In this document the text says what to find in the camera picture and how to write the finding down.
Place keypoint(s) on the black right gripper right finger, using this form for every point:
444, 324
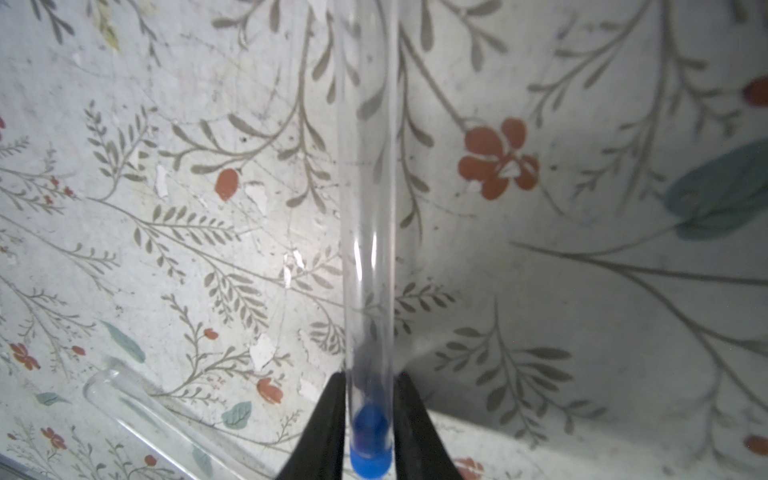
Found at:
419, 451

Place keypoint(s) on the test tube blue cap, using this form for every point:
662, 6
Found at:
123, 396
366, 67

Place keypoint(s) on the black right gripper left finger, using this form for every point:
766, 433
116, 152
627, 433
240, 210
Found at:
319, 453

